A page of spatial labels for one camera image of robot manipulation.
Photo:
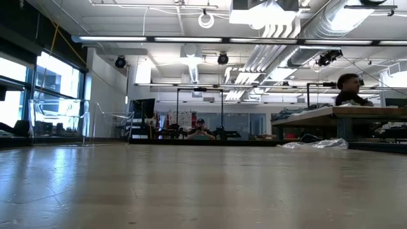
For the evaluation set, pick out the person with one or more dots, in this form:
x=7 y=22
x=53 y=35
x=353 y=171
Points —
x=348 y=95
x=201 y=132

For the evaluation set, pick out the white branching air duct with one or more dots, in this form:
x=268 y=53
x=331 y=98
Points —
x=191 y=63

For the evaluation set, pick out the black screen on stand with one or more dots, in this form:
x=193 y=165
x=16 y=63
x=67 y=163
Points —
x=143 y=108

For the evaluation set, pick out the clear plastic bag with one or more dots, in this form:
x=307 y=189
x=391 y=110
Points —
x=318 y=144

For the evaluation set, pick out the clear plastic bin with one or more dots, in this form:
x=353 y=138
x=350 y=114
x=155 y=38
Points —
x=82 y=121

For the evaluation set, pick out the long ceiling strip light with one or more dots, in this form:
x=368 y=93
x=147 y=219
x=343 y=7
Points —
x=111 y=38

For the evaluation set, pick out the pile of blue cloths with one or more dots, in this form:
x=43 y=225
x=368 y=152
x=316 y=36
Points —
x=292 y=112

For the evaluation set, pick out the black ceiling spotlight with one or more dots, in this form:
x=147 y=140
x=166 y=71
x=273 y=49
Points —
x=361 y=82
x=327 y=58
x=120 y=62
x=223 y=59

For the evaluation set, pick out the large wooden workbench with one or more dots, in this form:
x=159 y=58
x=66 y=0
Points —
x=349 y=112

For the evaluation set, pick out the silver round air duct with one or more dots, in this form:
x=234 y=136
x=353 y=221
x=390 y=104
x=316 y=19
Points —
x=321 y=25

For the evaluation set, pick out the black rectangular station frame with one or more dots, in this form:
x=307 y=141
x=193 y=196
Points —
x=187 y=89

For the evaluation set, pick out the black low station frame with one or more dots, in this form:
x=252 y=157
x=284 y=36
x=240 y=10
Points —
x=324 y=84

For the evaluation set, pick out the neighbour station robot arm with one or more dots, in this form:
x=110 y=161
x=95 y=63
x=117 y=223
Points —
x=175 y=130
x=222 y=133

